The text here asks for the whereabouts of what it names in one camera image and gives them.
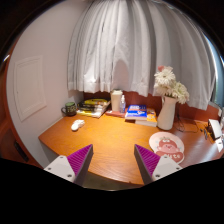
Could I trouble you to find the white computer mouse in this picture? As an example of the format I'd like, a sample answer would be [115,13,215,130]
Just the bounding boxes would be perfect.
[71,120,85,131]

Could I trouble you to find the round pink mouse pad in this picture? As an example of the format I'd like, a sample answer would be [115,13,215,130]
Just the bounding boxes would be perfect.
[149,132,184,164]

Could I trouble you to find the white artificial flowers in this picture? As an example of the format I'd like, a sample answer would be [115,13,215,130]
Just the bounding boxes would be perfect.
[154,66,189,104]

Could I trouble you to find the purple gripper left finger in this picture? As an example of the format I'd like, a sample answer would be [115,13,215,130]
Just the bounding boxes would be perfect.
[45,144,93,186]

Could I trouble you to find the dark green mug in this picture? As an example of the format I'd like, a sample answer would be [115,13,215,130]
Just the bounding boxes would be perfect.
[61,102,77,116]

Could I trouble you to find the white plastic jar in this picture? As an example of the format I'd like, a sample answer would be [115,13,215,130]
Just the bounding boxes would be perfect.
[111,90,123,112]

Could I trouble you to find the stack of dark books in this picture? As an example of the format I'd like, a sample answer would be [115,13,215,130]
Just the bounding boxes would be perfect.
[77,98,110,118]

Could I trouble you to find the black cable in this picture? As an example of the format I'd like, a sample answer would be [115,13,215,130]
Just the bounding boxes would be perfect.
[175,114,205,134]

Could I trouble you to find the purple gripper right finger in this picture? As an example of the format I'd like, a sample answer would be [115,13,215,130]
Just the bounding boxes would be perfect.
[134,144,182,185]

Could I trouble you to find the blue book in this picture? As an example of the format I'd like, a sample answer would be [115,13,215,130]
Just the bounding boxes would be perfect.
[125,105,147,120]

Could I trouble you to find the white ceramic vase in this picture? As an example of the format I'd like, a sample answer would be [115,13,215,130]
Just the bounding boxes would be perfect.
[157,96,177,130]

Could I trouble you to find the small clear spray bottle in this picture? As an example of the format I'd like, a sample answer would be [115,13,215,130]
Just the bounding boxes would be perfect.
[120,95,126,113]

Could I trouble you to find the yellow book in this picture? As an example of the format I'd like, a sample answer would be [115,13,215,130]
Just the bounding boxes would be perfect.
[135,108,157,127]

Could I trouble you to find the white curtain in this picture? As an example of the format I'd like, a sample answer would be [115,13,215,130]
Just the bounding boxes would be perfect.
[67,0,215,110]

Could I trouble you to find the small white desk device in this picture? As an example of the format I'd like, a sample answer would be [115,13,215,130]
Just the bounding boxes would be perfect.
[206,119,224,152]

